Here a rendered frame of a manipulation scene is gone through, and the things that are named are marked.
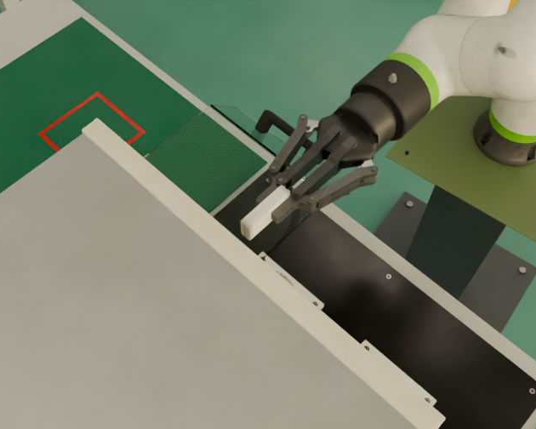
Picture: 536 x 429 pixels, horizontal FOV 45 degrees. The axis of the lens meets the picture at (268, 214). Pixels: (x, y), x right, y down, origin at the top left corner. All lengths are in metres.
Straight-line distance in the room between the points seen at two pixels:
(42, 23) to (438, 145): 0.95
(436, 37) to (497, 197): 0.54
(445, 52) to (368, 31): 1.82
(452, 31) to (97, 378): 0.60
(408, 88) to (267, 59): 1.74
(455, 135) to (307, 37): 1.31
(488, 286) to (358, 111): 1.36
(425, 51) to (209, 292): 0.46
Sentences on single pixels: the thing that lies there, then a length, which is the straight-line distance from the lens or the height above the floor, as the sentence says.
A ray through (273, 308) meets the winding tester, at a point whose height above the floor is 1.32.
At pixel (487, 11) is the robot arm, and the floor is 1.03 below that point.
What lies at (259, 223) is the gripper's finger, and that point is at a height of 1.19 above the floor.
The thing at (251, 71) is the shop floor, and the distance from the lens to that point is 2.51.
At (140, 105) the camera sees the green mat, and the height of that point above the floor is 0.75.
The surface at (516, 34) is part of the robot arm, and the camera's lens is 0.83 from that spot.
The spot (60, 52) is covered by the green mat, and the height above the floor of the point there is 0.75.
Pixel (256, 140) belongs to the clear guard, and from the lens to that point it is 0.97.
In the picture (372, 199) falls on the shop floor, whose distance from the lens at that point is 2.19.
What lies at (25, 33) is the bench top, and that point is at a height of 0.75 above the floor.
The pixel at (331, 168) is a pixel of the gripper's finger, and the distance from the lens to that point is 0.79.
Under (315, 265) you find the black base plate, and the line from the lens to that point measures 1.20.
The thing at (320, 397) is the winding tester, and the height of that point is 1.32.
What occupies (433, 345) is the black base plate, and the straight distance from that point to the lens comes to 1.17.
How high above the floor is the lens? 1.84
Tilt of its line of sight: 60 degrees down
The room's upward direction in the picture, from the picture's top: straight up
